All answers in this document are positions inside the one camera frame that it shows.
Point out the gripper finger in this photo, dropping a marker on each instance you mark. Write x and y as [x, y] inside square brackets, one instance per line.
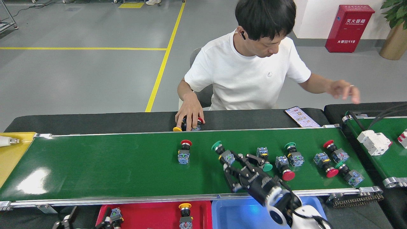
[107, 216]
[72, 214]

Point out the person's right forearm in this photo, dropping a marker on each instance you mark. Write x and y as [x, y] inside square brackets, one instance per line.
[184, 92]

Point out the black earbud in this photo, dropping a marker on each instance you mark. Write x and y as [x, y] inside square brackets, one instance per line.
[242, 35]

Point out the white bulb silver base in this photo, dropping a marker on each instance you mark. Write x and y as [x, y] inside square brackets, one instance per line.
[6, 141]

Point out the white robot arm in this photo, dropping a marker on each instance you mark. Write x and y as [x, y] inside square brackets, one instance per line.
[306, 218]

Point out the person's right hand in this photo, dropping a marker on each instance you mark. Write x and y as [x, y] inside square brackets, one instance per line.
[190, 111]

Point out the red plastic bin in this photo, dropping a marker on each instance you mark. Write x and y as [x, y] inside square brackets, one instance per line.
[149, 216]

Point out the white shoe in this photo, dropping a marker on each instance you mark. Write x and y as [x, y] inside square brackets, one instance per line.
[153, 2]

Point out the person's left hand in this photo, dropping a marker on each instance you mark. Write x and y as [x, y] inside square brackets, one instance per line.
[343, 89]

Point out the long green conveyor belt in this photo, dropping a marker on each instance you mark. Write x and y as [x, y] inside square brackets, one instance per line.
[111, 165]

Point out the yellow mushroom button switch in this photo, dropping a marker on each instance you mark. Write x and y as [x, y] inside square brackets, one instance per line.
[177, 129]
[185, 206]

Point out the white circuit breaker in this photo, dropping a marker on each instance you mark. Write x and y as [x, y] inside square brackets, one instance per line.
[375, 142]
[403, 139]

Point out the person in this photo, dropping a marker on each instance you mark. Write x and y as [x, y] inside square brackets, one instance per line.
[248, 79]

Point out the yellow plastic tray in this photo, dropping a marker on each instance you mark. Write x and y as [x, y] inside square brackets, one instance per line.
[12, 159]

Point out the grey office chair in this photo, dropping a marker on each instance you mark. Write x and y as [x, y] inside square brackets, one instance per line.
[205, 95]

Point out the red mushroom button switch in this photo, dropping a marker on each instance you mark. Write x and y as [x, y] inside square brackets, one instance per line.
[183, 158]
[341, 156]
[332, 172]
[200, 120]
[116, 213]
[288, 175]

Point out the green mushroom button switch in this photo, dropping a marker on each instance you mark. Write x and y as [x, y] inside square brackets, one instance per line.
[355, 178]
[262, 152]
[296, 160]
[217, 145]

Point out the metal trolley frame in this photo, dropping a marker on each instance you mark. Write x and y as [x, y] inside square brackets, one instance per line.
[8, 24]

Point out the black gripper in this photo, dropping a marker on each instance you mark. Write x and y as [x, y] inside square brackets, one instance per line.
[259, 186]

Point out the gold plant pot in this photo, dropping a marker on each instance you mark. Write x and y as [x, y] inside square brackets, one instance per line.
[396, 44]

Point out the green potted plant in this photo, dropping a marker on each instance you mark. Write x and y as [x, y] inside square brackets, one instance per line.
[397, 11]

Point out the green feeder conveyor belt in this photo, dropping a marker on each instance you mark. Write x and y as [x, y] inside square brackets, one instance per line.
[384, 168]

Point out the smartphone with lit screen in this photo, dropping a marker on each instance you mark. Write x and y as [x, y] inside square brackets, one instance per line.
[302, 117]

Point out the blue plastic bin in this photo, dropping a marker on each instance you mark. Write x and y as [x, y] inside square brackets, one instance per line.
[229, 216]

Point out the red fire extinguisher box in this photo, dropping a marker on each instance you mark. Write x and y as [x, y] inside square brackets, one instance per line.
[349, 30]

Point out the person's left forearm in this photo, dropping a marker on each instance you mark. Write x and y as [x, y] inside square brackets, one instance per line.
[316, 85]

